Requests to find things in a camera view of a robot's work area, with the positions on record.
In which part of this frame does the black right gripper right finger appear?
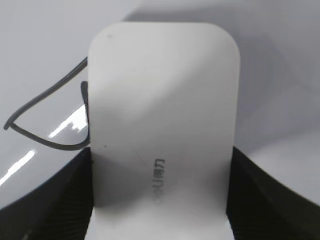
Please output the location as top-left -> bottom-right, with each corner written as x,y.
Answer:
226,147 -> 320,240

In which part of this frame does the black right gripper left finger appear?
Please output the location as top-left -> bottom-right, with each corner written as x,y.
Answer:
0,147 -> 94,240

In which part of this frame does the white rectangular whiteboard eraser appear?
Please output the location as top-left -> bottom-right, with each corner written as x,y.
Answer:
88,21 -> 240,240

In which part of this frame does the grey framed whiteboard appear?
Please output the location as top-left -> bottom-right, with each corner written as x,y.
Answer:
0,0 -> 320,203

